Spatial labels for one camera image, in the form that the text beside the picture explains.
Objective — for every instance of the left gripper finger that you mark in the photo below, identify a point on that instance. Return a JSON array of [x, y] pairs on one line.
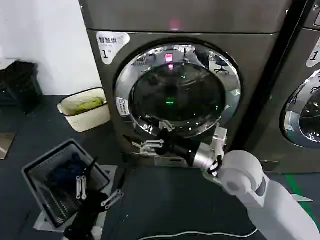
[[81, 187], [112, 198]]

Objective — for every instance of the round chrome glass dryer door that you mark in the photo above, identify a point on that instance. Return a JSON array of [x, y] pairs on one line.
[[310, 117], [175, 87]]

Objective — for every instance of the green cloth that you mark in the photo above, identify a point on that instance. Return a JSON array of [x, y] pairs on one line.
[[90, 103]]

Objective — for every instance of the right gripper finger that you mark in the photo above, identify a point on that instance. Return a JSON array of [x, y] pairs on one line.
[[152, 145], [167, 126]]

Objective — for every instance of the white number label sticker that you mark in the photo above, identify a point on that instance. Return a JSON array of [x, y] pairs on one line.
[[107, 53], [313, 56]]

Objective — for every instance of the dark blue clothes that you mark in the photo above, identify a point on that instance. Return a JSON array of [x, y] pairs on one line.
[[65, 170]]

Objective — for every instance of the cream plastic bin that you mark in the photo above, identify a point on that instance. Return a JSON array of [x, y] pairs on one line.
[[85, 122]]

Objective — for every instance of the black plastic crate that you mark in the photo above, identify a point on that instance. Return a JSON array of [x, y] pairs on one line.
[[20, 85]]

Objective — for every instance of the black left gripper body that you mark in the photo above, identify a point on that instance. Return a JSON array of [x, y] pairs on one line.
[[88, 215]]

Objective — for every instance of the grey laundry basket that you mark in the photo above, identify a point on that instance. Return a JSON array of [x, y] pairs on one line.
[[32, 172]]

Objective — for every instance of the grey front-loading dryer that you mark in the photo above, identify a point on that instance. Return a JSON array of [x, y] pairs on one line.
[[300, 75], [250, 62]]

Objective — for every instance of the small white door sticker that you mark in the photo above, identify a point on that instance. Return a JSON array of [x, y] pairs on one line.
[[123, 107]]

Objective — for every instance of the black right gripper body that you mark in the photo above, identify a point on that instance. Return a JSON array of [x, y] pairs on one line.
[[178, 148]]

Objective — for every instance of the silver dryer service flap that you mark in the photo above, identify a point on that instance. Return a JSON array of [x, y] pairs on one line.
[[170, 162]]

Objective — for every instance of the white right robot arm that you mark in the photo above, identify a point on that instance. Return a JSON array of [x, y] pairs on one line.
[[250, 180]]

